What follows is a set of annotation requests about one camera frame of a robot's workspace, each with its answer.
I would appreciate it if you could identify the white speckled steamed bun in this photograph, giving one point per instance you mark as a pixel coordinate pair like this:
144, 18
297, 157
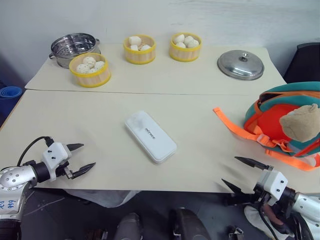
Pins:
99, 65
92, 71
89, 60
81, 68

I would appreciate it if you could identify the black rounded shape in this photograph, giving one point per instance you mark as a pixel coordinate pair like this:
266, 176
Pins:
188, 225

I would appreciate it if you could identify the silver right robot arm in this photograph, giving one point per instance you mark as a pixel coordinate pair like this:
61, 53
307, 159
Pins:
306, 203

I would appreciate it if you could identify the bamboo steamer basket yellow rim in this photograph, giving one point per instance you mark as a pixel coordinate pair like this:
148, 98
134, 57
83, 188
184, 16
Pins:
140, 56
185, 53
91, 78

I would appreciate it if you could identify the white cloth bag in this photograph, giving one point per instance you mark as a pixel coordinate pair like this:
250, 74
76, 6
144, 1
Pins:
253, 218

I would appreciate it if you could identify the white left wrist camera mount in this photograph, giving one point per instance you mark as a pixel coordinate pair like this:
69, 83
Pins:
54, 153

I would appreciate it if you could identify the dark grey rounded shape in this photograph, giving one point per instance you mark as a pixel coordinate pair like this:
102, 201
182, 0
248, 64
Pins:
130, 226

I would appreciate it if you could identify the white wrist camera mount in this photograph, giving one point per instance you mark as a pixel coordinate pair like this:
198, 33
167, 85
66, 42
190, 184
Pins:
273, 183
54, 153

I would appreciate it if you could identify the teal and orange backpack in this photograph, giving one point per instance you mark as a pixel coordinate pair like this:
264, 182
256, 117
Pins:
271, 117

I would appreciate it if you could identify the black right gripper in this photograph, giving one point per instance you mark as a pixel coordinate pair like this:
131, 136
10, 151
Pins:
262, 197

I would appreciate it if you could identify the stainless steel steamer pot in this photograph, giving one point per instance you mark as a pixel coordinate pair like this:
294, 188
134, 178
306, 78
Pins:
75, 46

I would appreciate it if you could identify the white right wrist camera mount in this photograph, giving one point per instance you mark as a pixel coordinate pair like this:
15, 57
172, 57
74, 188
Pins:
273, 183

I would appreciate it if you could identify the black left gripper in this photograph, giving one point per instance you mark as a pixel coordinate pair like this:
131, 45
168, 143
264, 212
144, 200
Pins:
65, 172

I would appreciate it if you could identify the white rectangular box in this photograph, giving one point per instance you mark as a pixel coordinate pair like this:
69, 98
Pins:
150, 137

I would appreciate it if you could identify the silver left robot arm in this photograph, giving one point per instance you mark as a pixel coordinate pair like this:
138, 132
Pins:
15, 178

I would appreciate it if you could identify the stainless steel pot lid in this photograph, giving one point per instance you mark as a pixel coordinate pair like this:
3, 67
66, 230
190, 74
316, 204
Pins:
240, 66

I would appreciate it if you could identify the black chair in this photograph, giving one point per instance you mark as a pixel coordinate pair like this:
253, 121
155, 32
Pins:
303, 65

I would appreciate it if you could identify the white plastic sheet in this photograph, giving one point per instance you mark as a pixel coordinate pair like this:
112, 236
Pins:
100, 198

